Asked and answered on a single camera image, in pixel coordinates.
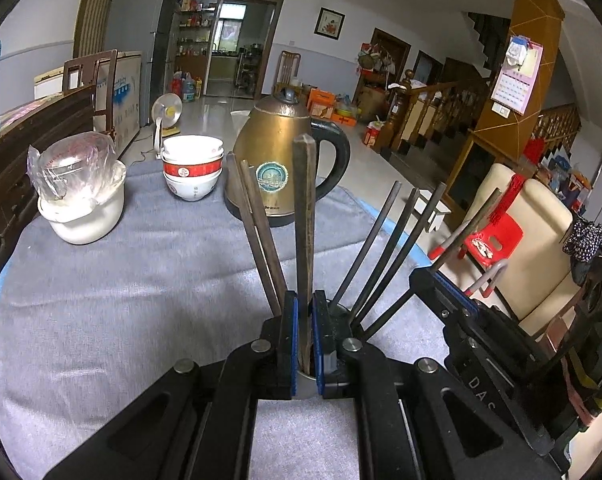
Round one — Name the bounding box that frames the framed wall picture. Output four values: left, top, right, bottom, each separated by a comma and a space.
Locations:
314, 7, 345, 41

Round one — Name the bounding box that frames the small white stool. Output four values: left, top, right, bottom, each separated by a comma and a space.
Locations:
421, 200, 452, 234

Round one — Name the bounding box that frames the grey refrigerator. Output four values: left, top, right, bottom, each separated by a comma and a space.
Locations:
104, 0, 180, 128

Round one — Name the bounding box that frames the plain white bowl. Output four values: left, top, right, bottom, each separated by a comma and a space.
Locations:
162, 135, 225, 162

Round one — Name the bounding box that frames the dark chopsticks bundle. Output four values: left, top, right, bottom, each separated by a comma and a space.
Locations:
353, 182, 448, 328

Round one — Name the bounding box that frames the dark patterned cloth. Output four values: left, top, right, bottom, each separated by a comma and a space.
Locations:
562, 220, 602, 264

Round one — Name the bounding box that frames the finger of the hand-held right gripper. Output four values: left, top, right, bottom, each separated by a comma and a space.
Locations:
408, 266, 482, 322

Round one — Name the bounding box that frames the cream armchair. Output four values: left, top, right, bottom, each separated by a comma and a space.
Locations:
441, 162, 589, 337

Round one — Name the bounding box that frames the orange wooden pillar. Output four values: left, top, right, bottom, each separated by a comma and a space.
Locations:
451, 0, 565, 211

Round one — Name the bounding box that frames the grey metal chopstick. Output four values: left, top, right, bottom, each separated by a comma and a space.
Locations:
328, 181, 402, 313

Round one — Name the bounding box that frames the white bowl with red print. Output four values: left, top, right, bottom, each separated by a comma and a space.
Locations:
165, 170, 222, 202

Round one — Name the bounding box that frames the wooden stair railing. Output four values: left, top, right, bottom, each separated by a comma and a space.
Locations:
388, 71, 492, 157

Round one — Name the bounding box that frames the gold electric kettle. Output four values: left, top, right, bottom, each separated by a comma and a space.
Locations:
224, 86, 352, 228

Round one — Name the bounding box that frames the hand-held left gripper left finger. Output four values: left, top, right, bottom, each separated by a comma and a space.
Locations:
44, 290, 300, 480

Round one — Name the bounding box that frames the clear plastic bag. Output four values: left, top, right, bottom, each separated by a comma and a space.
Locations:
27, 131, 118, 208

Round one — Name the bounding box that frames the white bowl with red band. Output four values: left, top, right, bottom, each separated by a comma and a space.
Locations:
163, 154, 225, 179

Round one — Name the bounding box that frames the brown wooden chair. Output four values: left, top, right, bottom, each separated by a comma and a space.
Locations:
64, 50, 118, 138

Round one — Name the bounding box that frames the white standing fan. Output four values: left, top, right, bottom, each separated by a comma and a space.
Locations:
151, 94, 184, 161

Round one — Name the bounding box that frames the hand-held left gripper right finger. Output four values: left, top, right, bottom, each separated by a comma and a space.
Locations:
311, 289, 574, 480

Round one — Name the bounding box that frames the white pot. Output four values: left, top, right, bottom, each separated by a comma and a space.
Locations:
37, 160, 127, 245

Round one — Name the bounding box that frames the tall wooden chair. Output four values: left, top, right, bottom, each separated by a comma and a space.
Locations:
273, 51, 302, 97

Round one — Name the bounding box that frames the grey metal cup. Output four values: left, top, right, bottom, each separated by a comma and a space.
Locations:
296, 310, 367, 400

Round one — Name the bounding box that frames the orange cardboard box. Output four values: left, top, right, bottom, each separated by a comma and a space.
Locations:
307, 89, 338, 117

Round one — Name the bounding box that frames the grey towel cloth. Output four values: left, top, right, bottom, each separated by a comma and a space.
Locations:
0, 157, 447, 480

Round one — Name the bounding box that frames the pink wall calendar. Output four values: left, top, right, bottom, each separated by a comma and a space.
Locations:
491, 35, 544, 116

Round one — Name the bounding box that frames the red plastic chair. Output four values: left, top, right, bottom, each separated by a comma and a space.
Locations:
428, 210, 524, 303

